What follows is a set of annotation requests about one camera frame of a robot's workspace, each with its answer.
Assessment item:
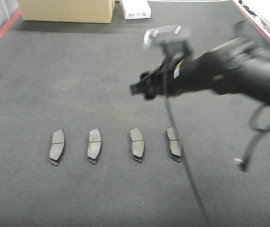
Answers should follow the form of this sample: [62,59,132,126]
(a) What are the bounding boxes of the grey brake pad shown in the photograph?
[166,127,182,162]
[87,129,102,164]
[49,129,66,166]
[130,128,145,163]

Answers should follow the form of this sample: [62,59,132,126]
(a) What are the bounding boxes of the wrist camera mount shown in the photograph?
[143,25,192,50]

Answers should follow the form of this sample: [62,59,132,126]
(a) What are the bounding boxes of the cardboard box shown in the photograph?
[18,0,115,24]

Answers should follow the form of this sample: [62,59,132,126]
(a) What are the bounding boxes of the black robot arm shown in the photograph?
[130,20,270,106]

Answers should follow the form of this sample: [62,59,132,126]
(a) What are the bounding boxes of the white carton box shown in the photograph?
[119,0,151,20]

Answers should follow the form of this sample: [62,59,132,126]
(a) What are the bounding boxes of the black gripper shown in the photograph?
[130,51,234,99]

